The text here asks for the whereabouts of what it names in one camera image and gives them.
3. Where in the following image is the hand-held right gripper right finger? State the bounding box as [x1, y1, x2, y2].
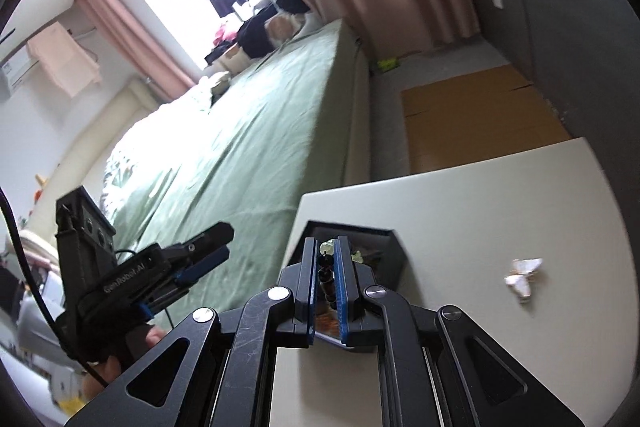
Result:
[334, 234, 587, 427]

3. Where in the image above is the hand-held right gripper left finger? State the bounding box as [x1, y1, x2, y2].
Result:
[64, 236, 323, 427]

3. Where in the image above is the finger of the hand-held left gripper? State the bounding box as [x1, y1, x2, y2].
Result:
[162, 222, 235, 269]
[172, 246, 232, 287]

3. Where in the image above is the dark bead string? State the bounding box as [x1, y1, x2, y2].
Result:
[318, 243, 337, 314]

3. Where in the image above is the black jewelry box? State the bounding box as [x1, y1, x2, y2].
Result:
[299, 219, 407, 349]

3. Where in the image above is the person's left hand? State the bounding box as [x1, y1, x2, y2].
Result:
[82, 326, 167, 405]

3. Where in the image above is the white patterned quilt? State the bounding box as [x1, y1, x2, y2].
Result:
[101, 106, 168, 214]

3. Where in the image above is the bed with green sheet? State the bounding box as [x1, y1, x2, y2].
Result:
[97, 18, 373, 308]

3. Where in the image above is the beige padded headboard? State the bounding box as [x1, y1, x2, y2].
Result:
[62, 76, 157, 190]

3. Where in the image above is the pale green pillow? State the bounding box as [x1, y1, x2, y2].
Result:
[209, 71, 234, 96]

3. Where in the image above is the white butterfly hair clip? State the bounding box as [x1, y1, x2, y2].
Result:
[504, 257, 544, 305]

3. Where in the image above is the white storage box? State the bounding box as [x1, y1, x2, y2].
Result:
[205, 46, 251, 74]

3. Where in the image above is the pink cloth item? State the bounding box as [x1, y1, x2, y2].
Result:
[212, 24, 239, 48]

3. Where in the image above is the flat brown cardboard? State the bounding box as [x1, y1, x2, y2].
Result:
[400, 63, 574, 175]

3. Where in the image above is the black bag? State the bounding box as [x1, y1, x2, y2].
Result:
[235, 9, 281, 58]

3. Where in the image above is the white air conditioner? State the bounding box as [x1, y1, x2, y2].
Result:
[0, 48, 42, 96]

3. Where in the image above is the narrow pink curtain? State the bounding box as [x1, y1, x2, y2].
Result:
[80, 0, 200, 102]

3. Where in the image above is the beige hanging garment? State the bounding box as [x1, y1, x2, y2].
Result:
[26, 23, 104, 98]

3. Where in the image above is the grey wardrobe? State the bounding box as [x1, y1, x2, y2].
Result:
[440, 0, 640, 218]

